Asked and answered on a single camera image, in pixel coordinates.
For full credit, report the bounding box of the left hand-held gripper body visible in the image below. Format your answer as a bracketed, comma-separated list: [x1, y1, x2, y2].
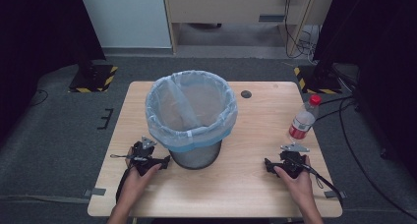
[130, 136, 162, 177]

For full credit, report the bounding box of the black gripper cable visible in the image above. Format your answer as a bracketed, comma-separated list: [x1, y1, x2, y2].
[115, 166, 133, 203]
[294, 158, 345, 207]

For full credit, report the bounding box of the long black floor cable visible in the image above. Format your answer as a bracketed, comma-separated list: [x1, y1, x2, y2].
[338, 98, 417, 221]

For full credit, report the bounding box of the grey tape strip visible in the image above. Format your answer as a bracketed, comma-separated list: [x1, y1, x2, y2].
[82, 187, 107, 198]
[324, 190, 347, 199]

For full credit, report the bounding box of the black hanging power cable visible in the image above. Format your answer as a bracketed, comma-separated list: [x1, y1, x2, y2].
[283, 0, 318, 60]

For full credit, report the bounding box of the grey desk handle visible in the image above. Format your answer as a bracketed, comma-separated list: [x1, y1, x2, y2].
[258, 14, 286, 24]

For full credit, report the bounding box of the grey metal mesh trash bin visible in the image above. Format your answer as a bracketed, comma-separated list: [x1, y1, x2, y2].
[168, 139, 222, 170]

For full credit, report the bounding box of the thin grey wire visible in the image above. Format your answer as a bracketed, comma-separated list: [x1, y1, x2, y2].
[109, 153, 136, 160]

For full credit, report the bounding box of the translucent blue plastic bin bag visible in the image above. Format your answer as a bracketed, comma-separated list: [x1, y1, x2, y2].
[145, 70, 239, 153]

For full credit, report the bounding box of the thin black floor cable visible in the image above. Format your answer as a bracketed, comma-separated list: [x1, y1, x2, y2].
[29, 88, 49, 108]

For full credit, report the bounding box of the light wooden desk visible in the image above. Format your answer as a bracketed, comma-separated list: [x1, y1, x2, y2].
[162, 0, 337, 55]

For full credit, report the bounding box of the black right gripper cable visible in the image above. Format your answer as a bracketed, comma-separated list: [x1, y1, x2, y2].
[294, 158, 345, 207]

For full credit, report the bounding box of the clear plastic bottle red cap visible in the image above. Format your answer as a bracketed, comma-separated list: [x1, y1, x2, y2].
[288, 93, 323, 140]

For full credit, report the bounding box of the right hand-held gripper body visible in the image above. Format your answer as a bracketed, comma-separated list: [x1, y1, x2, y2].
[278, 142, 311, 180]

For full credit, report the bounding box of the person's right hand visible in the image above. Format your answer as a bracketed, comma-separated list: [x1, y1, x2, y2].
[274, 156, 317, 208]

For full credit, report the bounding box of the black stand base striped edge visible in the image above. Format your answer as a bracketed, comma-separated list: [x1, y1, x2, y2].
[68, 64, 119, 94]
[293, 65, 343, 95]

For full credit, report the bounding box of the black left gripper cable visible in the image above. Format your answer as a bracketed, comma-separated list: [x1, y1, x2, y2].
[115, 166, 133, 203]

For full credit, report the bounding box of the black curtain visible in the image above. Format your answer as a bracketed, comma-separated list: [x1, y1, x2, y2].
[313, 0, 417, 183]
[0, 0, 106, 143]

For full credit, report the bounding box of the person's left hand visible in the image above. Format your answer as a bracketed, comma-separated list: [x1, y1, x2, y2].
[119, 146, 163, 205]

